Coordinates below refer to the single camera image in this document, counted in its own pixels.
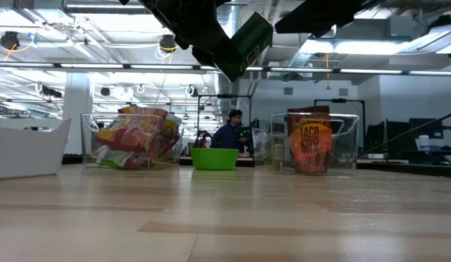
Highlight green cardboard box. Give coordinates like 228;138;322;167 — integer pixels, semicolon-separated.
225;12;274;83

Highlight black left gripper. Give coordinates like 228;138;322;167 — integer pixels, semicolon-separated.
118;0;245;84

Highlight blue ramen noodle packet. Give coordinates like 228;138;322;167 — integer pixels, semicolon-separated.
161;112;183;141

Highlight white pillar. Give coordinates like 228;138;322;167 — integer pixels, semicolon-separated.
63;72;94;156

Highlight red and yellow ramen packet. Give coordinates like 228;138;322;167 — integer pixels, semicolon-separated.
95;106;168;153

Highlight black metal frame rig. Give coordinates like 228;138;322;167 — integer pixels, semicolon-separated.
196;93;252;138
314;98;367;146

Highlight person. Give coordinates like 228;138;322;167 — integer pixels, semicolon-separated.
209;108;250;151

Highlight black ceiling spotlight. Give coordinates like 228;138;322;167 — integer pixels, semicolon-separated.
159;34;177;54
0;31;21;51

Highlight dark desk monitors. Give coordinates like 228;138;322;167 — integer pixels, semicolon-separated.
365;118;444;152

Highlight red-edged ramen noodle packet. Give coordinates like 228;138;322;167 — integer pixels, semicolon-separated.
123;129;183;170

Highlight red and black device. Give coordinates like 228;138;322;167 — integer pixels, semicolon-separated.
192;130;214;148

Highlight black-lid spice jar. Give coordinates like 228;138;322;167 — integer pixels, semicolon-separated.
271;136;287;172

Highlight long ceiling light bar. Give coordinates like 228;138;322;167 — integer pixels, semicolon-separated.
0;60;451;76

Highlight green plastic bowl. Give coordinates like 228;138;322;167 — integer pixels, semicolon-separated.
191;147;240;171

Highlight clear plastic bin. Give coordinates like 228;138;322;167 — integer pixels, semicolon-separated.
79;112;185;170
268;112;360;175

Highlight white plastic bin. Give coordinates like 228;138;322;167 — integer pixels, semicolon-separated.
0;116;72;181

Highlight silver ventilation duct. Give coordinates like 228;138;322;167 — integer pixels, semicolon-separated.
199;0;245;110
283;32;343;71

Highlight small brown snack packet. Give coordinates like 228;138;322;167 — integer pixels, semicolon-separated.
287;105;333;175

